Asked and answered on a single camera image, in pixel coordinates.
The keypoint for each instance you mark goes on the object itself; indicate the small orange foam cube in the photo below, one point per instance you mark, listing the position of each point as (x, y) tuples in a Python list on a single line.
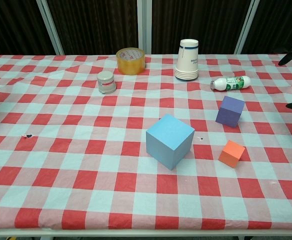
[(231, 155)]

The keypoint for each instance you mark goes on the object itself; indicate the white metal table frame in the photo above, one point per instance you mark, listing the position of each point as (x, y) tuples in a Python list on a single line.
[(146, 234)]

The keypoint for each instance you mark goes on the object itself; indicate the yellow packing tape roll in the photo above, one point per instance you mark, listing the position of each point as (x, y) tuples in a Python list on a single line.
[(131, 66)]

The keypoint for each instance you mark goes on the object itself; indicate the dark ribbed partition panel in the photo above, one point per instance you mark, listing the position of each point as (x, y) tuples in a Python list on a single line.
[(281, 22), (96, 25), (13, 27), (198, 20)]

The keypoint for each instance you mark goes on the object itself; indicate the medium purple foam cube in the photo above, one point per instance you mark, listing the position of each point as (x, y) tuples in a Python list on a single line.
[(229, 112)]

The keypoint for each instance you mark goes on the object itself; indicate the large blue foam cube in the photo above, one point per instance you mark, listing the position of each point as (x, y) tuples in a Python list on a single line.
[(169, 142)]

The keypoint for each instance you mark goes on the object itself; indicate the small grey lidded jar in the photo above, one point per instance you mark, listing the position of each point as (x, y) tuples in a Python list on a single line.
[(106, 82)]

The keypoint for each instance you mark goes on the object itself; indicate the red white checkered tablecloth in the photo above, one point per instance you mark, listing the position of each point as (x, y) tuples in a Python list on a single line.
[(86, 175)]

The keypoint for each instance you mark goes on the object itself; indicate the white bottle green label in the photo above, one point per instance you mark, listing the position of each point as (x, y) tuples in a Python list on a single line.
[(232, 83)]

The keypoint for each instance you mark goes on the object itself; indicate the white paper cup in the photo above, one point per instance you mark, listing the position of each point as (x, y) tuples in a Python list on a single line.
[(187, 62)]

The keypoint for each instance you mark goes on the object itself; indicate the white partition post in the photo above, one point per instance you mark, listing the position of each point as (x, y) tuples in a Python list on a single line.
[(246, 27), (51, 27), (144, 27)]

